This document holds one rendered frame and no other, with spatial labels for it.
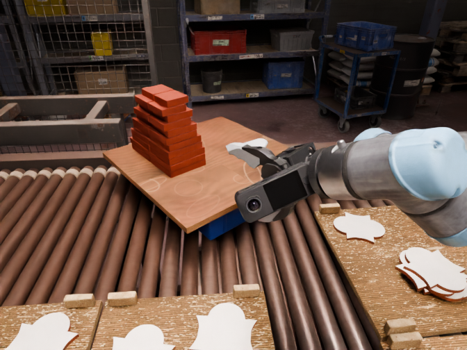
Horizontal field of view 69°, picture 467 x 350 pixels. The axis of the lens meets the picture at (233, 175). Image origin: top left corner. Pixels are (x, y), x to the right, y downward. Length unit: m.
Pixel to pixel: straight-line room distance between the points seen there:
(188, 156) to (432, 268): 0.68
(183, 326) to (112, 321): 0.15
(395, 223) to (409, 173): 0.70
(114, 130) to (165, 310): 0.89
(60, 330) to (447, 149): 0.73
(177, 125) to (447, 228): 0.69
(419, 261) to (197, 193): 0.56
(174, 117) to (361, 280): 0.62
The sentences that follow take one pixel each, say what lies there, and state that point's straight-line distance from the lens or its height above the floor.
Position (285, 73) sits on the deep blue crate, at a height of 0.34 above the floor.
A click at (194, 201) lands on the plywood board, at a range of 0.89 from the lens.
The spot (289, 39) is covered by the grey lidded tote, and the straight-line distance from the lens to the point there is 4.72.
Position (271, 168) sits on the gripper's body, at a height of 1.30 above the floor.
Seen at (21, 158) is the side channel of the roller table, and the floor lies 0.95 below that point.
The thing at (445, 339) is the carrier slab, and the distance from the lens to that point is 0.85.
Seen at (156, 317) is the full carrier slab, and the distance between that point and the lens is 0.78.
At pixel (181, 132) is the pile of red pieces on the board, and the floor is 1.17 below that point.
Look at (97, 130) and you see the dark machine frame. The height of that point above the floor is 0.99.
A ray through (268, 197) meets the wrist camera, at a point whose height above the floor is 1.29.
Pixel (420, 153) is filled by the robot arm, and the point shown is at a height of 1.40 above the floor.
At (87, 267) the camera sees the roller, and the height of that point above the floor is 0.92.
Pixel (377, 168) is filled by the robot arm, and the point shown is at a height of 1.37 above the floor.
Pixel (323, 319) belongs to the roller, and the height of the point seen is 0.92.
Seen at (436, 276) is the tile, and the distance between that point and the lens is 0.90.
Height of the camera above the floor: 1.56
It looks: 31 degrees down
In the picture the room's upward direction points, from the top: straight up
